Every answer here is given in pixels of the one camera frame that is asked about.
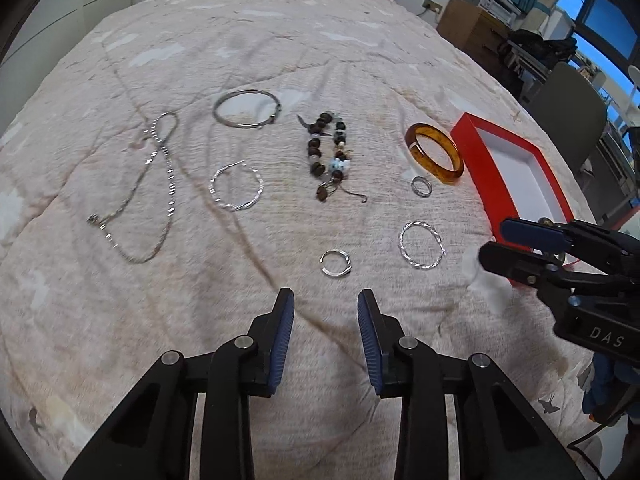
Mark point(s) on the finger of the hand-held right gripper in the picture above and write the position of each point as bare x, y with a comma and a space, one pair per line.
522, 232
510, 265

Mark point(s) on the wooden nightstand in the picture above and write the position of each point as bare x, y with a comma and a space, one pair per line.
470, 30

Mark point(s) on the amber bangle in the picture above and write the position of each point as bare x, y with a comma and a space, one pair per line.
440, 172

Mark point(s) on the wall outlet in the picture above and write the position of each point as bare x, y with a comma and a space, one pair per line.
432, 5

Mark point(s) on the thin grey metal bangle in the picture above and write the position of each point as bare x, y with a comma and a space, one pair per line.
215, 109

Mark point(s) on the person's right hand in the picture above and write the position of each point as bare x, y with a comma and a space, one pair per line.
602, 385

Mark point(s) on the black bag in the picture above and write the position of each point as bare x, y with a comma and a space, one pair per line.
542, 47

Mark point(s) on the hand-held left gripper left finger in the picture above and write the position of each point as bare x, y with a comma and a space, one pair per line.
280, 340

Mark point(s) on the twisted silver hoop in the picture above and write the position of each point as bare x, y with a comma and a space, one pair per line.
211, 185
401, 247

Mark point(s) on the window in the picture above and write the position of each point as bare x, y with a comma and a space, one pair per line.
605, 15

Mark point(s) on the grey office chair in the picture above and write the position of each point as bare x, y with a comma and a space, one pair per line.
570, 110

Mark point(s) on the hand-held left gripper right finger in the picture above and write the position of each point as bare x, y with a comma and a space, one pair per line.
370, 340

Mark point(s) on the red jewelry box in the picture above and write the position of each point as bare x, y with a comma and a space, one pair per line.
510, 170

